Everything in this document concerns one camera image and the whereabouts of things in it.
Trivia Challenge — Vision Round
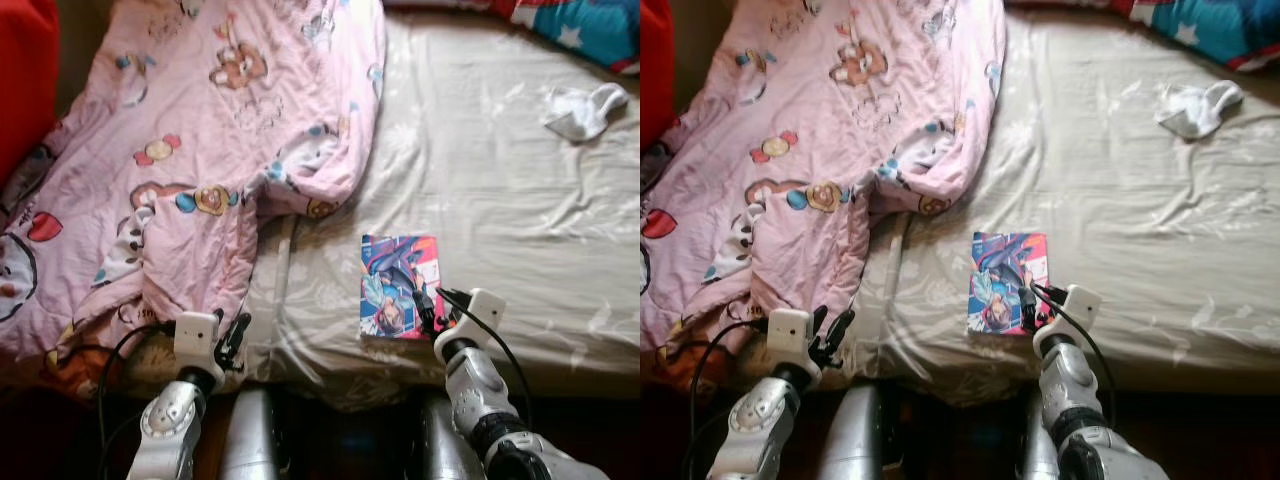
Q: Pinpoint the white grey sock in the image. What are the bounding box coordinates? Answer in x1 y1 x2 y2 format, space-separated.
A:
542 83 631 143
1157 80 1246 141

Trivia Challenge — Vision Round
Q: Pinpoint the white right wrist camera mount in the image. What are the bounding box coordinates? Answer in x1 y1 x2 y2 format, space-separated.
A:
433 288 507 363
1033 285 1104 359

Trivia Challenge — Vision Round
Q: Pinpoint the silver right robot leg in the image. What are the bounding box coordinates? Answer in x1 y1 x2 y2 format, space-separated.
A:
405 395 486 480
1015 400 1061 480

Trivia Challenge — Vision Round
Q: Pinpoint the silver left robot leg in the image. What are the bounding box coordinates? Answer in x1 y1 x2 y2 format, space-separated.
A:
218 388 291 480
815 385 896 480

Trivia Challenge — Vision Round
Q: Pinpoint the red folded cushion mattress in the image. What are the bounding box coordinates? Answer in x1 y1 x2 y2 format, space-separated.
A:
640 0 676 151
0 0 61 186

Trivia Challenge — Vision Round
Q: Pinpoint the silver robot leg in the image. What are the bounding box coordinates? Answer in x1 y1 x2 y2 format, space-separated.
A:
405 395 486 480
1015 400 1061 480
218 388 291 480
815 385 896 480

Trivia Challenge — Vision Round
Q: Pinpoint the striped pink blue bolster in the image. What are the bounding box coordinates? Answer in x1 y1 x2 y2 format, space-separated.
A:
385 0 641 76
1005 0 1280 73

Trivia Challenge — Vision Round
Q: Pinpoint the colourful manga book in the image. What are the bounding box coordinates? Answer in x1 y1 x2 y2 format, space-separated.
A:
967 231 1051 336
360 234 446 341

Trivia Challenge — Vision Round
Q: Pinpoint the pink cartoon print blanket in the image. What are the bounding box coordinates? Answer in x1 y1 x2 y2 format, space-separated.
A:
0 0 388 366
640 0 1008 366

